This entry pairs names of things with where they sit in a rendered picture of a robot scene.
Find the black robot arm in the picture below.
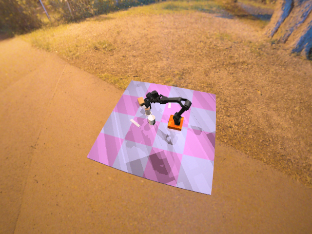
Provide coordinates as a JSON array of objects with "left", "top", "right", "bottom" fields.
[{"left": 146, "top": 91, "right": 192, "bottom": 126}]

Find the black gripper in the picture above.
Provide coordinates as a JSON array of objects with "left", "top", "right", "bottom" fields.
[{"left": 144, "top": 98, "right": 155, "bottom": 108}]

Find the beige cylinder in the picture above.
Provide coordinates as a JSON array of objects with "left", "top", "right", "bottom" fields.
[{"left": 148, "top": 115, "right": 156, "bottom": 125}]

